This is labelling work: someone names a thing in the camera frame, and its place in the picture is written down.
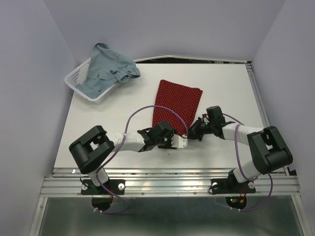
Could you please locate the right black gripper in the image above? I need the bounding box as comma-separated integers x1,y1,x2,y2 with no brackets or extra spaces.
182,117,215,141

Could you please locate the red polka dot skirt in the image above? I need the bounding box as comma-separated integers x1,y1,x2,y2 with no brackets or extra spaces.
152,80,203,135

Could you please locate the light blue denim skirt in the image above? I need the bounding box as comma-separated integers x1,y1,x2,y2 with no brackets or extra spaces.
76,42,141,99

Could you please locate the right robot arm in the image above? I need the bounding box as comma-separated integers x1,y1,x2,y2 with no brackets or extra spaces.
188,106,293,194

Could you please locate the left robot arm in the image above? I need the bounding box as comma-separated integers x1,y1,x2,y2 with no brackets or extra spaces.
69,121,181,194

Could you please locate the white plastic basket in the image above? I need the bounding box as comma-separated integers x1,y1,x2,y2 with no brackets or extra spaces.
64,58,122,105

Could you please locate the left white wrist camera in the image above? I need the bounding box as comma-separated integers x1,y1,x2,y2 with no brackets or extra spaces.
171,134,188,148

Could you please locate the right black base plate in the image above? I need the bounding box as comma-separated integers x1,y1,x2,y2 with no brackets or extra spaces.
208,178,256,195

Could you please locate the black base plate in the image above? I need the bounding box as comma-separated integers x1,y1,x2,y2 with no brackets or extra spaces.
208,178,256,195
81,178,126,196

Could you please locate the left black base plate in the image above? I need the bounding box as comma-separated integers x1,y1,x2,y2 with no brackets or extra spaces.
81,178,126,196

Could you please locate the aluminium frame rail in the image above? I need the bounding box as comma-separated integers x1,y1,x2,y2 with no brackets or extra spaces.
31,62,311,236

